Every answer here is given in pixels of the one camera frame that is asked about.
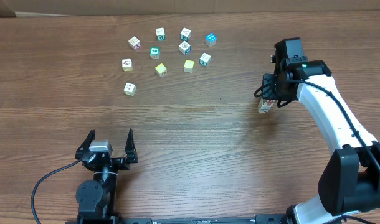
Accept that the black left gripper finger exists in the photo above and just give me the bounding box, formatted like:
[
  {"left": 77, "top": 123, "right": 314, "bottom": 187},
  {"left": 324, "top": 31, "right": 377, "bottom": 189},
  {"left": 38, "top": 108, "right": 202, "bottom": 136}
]
[
  {"left": 125, "top": 129, "right": 138, "bottom": 163},
  {"left": 75, "top": 130, "right": 95, "bottom": 159}
]

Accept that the wooden block red side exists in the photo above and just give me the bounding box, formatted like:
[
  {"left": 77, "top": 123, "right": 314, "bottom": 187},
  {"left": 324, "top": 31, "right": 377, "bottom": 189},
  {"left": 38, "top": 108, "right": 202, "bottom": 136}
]
[{"left": 264, "top": 99, "right": 277, "bottom": 104}]

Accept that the plain wooden block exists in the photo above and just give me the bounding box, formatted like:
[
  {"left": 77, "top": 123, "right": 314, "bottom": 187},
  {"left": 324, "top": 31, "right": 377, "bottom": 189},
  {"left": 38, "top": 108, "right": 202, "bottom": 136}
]
[{"left": 258, "top": 106, "right": 270, "bottom": 113}]

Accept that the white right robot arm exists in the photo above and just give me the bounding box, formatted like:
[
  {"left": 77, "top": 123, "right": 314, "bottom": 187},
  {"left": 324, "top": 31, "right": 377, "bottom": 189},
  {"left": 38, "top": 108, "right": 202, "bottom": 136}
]
[{"left": 254, "top": 37, "right": 380, "bottom": 223}]

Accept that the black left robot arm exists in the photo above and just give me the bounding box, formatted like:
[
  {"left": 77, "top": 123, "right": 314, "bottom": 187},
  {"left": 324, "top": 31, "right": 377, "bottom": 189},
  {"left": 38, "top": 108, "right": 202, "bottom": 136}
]
[{"left": 75, "top": 130, "right": 138, "bottom": 223}]

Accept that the wooden block orange side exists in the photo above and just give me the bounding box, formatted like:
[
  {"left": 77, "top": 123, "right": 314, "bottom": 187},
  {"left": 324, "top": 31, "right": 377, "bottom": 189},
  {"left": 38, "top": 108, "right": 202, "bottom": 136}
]
[{"left": 124, "top": 83, "right": 136, "bottom": 96}]

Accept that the wooden block teal front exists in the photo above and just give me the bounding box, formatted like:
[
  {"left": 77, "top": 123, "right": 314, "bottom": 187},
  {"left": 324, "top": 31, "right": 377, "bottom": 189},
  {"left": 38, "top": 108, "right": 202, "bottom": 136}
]
[{"left": 199, "top": 52, "right": 211, "bottom": 67}]

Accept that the blue top wooden block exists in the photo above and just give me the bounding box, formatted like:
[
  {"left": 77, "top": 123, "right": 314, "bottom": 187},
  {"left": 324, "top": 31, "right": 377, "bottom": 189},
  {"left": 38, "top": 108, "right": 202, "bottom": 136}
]
[{"left": 205, "top": 33, "right": 217, "bottom": 47}]

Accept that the wooden block blue side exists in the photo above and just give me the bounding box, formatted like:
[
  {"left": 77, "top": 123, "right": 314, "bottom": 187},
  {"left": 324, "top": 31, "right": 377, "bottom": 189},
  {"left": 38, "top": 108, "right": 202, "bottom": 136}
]
[{"left": 179, "top": 40, "right": 191, "bottom": 55}]

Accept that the wooden block teal side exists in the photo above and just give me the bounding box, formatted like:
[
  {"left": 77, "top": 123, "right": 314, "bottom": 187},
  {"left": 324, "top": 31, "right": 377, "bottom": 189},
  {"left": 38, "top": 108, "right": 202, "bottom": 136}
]
[{"left": 180, "top": 27, "right": 191, "bottom": 42}]

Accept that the wooden block green four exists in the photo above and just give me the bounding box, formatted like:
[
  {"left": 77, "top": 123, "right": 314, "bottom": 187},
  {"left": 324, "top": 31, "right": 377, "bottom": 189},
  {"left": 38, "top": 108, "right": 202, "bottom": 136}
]
[{"left": 150, "top": 47, "right": 160, "bottom": 60}]

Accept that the wooden block red top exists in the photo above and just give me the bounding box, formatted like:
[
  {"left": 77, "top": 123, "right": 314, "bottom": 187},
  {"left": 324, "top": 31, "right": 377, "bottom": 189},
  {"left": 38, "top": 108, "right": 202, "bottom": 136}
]
[{"left": 128, "top": 36, "right": 141, "bottom": 50}]

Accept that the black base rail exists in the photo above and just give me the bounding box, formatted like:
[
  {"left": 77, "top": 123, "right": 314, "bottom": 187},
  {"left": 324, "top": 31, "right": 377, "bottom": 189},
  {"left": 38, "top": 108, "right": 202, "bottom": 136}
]
[{"left": 65, "top": 212, "right": 343, "bottom": 224}]

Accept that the cardboard wall panel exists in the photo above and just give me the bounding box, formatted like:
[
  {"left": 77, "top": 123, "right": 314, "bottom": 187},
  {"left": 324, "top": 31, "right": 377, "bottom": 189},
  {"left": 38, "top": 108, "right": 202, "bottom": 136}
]
[{"left": 0, "top": 0, "right": 380, "bottom": 17}]

